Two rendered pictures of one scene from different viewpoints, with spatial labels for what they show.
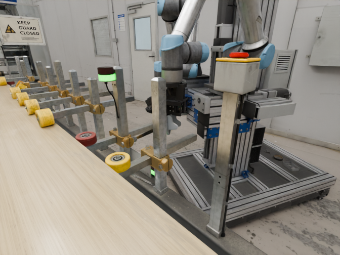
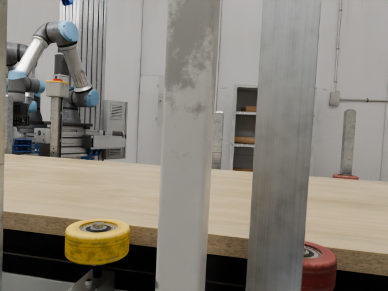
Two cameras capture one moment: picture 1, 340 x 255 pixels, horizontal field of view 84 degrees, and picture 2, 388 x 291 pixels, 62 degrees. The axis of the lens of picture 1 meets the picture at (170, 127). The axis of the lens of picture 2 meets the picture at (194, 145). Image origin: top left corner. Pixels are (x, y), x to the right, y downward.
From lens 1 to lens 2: 1.16 m
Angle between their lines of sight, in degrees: 38
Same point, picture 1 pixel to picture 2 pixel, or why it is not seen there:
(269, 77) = (107, 122)
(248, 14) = (73, 67)
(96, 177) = not seen: outside the picture
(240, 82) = (58, 90)
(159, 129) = (7, 131)
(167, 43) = (14, 75)
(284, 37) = (134, 99)
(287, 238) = not seen: hidden behind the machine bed
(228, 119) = (55, 111)
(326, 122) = not seen: hidden behind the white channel
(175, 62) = (19, 88)
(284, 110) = (116, 142)
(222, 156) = (53, 134)
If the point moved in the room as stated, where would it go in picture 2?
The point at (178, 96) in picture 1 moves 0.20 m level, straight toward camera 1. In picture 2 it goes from (22, 111) to (25, 110)
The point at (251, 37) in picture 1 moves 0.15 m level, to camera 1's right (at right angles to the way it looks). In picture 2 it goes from (79, 83) to (103, 86)
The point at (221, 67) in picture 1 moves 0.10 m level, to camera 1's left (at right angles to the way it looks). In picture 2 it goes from (49, 84) to (23, 81)
